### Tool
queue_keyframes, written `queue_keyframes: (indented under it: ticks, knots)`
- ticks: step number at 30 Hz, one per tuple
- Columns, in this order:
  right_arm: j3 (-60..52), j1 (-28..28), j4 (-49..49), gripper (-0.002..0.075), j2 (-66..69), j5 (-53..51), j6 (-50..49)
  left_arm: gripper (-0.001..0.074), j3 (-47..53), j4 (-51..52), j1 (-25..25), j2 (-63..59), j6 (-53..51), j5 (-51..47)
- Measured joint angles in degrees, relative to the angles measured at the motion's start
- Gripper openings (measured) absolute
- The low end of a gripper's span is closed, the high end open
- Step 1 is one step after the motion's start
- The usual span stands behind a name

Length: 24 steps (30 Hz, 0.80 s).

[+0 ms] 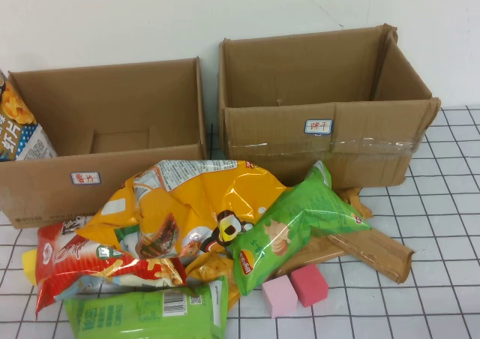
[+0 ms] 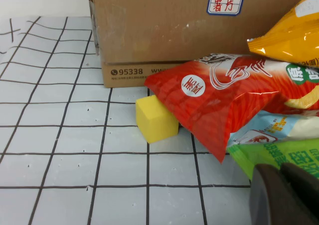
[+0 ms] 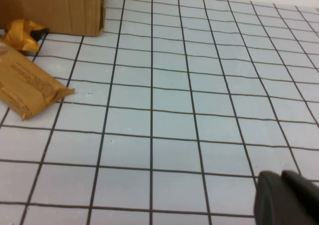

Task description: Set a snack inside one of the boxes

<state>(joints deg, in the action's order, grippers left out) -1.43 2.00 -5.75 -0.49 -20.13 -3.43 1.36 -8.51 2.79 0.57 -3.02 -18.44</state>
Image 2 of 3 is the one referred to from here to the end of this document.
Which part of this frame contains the orange foil chip bag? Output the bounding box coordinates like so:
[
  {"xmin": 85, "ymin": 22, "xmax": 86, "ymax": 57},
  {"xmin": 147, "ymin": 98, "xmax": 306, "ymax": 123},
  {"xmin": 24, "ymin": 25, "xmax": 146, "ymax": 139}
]
[{"xmin": 247, "ymin": 0, "xmax": 319, "ymax": 68}]

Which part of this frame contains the green snack bag with barcode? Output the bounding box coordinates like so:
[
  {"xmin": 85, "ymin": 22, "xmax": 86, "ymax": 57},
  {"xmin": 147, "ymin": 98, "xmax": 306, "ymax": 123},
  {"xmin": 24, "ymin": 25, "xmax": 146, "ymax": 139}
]
[{"xmin": 226, "ymin": 138, "xmax": 319, "ymax": 181}]

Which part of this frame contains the white grid tablecloth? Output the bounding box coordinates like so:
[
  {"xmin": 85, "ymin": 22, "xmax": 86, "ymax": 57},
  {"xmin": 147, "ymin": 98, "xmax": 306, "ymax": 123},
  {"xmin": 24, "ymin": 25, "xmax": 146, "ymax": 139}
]
[{"xmin": 0, "ymin": 16, "xmax": 252, "ymax": 225}]

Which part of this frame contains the red shrimp stick bag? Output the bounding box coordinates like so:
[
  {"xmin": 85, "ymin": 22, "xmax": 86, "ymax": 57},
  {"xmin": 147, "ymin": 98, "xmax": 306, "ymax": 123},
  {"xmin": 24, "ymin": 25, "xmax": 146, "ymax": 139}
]
[{"xmin": 144, "ymin": 52, "xmax": 319, "ymax": 164}]

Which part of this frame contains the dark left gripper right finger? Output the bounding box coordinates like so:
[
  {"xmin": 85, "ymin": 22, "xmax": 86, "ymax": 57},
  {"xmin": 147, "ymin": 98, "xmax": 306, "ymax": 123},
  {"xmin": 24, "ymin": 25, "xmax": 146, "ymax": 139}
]
[{"xmin": 280, "ymin": 163, "xmax": 319, "ymax": 222}]

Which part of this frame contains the pale blue snack bag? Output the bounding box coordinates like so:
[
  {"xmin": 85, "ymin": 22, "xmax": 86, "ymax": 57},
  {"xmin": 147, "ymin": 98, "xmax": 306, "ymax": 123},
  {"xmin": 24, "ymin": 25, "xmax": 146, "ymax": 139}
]
[{"xmin": 226, "ymin": 110, "xmax": 319, "ymax": 153}]

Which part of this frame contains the yellow foam cube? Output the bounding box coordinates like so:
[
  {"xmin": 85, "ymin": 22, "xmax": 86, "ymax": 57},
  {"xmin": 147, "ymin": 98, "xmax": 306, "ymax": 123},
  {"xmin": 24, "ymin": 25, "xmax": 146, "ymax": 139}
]
[{"xmin": 135, "ymin": 95, "xmax": 179, "ymax": 144}]

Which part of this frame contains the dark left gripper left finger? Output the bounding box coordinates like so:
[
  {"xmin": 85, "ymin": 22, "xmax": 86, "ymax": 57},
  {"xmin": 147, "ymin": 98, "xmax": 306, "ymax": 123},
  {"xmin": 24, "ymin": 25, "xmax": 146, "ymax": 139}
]
[{"xmin": 250, "ymin": 163, "xmax": 319, "ymax": 225}]

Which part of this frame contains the cardboard box with F2 print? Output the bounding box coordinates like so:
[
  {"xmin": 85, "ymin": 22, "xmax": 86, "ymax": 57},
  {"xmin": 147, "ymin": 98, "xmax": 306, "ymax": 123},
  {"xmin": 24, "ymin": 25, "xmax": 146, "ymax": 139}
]
[{"xmin": 87, "ymin": 0, "xmax": 319, "ymax": 89}]

